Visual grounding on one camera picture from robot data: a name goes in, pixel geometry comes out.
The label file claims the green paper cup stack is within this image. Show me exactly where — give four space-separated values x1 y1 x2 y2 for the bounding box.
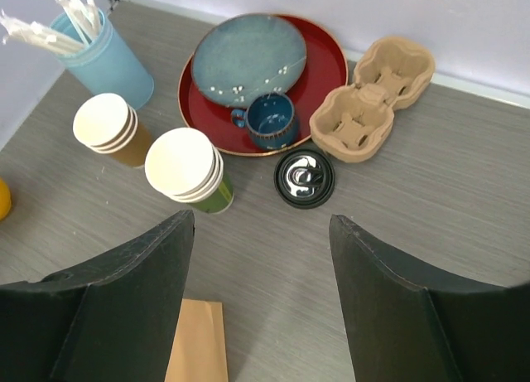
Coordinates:
144 128 234 214

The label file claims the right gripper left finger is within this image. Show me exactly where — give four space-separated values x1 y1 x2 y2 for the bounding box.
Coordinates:
1 210 195 381

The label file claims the light blue cylinder holder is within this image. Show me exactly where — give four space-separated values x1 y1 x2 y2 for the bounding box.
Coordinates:
56 11 154 109

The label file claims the red round tray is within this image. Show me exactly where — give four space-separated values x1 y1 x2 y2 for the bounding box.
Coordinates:
177 14 349 157

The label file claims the cardboard cup carrier stack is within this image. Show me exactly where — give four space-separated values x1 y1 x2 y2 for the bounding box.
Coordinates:
309 36 436 163

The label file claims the orange round dish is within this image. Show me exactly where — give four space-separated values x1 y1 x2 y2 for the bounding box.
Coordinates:
0 179 12 220

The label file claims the blue-grey ceramic plate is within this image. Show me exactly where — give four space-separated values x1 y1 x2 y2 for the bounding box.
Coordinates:
191 13 307 109

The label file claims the brown paper cup stack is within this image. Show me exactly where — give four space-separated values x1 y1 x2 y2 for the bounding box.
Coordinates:
72 93 153 167

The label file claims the white wrapped stirrer bundle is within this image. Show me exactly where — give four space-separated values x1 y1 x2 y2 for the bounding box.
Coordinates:
1 0 104 57

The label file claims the small dark blue bowl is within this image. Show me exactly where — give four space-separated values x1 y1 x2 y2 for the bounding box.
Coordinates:
230 92 300 151

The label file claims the black cup lid stack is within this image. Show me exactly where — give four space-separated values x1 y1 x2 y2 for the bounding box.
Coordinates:
273 148 335 210

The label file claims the brown paper bag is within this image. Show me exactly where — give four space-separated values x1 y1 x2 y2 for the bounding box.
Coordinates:
165 299 229 382

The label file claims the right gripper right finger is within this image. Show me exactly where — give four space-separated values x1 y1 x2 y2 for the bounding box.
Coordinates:
329 215 529 381

